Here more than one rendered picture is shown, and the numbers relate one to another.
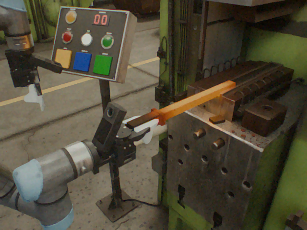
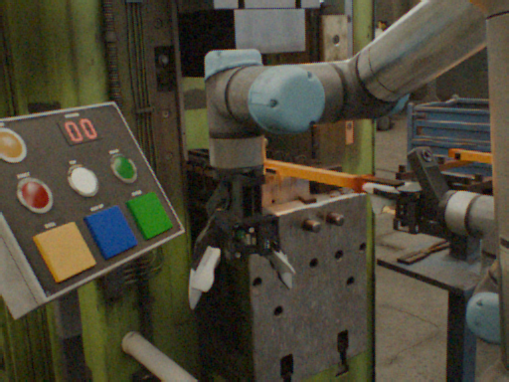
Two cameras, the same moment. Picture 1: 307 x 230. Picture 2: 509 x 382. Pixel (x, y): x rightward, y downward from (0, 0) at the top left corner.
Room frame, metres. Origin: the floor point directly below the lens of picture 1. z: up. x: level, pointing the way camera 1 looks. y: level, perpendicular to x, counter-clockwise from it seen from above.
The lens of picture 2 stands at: (0.73, 1.22, 1.30)
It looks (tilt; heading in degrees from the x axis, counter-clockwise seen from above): 14 degrees down; 275
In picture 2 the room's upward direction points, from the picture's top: 3 degrees counter-clockwise
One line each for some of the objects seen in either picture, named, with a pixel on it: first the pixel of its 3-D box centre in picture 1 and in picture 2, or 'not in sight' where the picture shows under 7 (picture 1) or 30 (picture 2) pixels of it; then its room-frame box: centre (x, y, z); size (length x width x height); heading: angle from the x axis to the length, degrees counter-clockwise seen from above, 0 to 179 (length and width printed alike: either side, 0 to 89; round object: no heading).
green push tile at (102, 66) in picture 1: (103, 65); (148, 216); (1.02, 0.21, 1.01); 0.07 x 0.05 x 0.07; 66
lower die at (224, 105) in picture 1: (242, 83); (228, 174); (0.95, -0.34, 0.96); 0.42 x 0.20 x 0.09; 131
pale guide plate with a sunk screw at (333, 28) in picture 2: not in sight; (333, 48); (0.66, -0.49, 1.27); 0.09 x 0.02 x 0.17; 41
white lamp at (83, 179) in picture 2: (86, 39); (83, 180); (1.10, 0.28, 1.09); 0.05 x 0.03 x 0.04; 41
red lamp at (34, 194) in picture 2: (67, 37); (35, 195); (1.14, 0.37, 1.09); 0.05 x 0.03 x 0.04; 41
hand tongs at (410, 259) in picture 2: not in sight; (461, 236); (0.27, -0.61, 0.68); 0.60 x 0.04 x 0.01; 46
